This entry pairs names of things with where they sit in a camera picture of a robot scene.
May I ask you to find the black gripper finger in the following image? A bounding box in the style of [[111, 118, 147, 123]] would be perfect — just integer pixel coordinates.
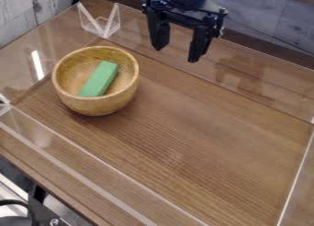
[[188, 26, 214, 62], [146, 7, 171, 51]]

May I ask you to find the black cable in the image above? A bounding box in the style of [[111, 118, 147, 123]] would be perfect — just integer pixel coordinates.
[[0, 199, 31, 226]]

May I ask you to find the clear acrylic tray wall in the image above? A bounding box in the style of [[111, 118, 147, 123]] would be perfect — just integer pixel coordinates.
[[0, 92, 313, 226]]

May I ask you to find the black table leg frame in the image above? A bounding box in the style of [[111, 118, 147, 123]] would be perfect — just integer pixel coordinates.
[[29, 185, 69, 226]]

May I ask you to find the clear acrylic corner bracket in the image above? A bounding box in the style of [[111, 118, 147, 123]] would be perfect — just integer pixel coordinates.
[[78, 2, 121, 39]]

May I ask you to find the green rectangular stick block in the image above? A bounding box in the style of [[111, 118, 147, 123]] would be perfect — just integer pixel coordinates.
[[79, 61, 119, 97]]

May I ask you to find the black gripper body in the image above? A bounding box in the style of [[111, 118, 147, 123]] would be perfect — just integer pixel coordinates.
[[146, 0, 229, 38]]

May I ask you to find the round wooden bowl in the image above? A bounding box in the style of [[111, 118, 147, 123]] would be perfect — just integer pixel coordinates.
[[53, 46, 141, 116]]

